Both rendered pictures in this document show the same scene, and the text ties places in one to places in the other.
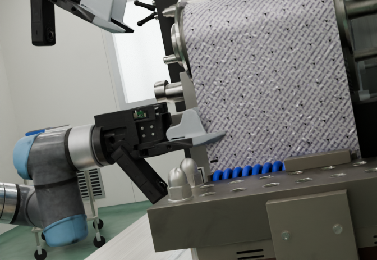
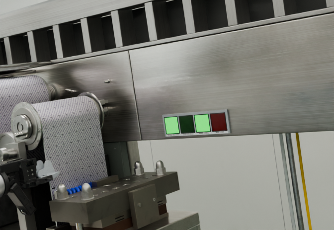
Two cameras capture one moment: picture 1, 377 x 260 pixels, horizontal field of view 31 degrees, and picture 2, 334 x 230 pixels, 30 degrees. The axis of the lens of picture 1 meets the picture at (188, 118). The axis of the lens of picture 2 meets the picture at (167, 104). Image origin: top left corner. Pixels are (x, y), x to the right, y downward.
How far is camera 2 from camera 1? 152 cm
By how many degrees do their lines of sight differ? 65
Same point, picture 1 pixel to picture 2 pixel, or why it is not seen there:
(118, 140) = (11, 179)
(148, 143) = (34, 179)
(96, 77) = not seen: outside the picture
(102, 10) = not seen: outside the picture
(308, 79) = (89, 144)
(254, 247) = (121, 214)
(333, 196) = (151, 186)
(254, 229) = (124, 205)
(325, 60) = (95, 136)
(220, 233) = (112, 209)
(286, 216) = (138, 196)
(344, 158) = (116, 179)
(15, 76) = not seen: outside the picture
